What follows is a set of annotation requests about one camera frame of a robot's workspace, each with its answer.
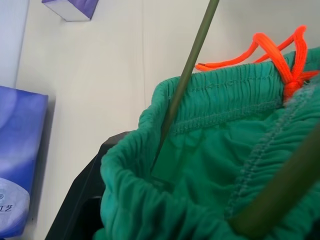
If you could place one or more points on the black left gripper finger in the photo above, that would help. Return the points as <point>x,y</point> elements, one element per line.
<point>82,200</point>

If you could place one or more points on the green elastic-waist shorts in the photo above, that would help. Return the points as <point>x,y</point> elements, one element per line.
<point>212,162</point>

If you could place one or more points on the blue tissue pack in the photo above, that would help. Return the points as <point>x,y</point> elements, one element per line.
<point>20,137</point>

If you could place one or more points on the purple tissue box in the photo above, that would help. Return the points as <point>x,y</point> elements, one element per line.
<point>82,7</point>

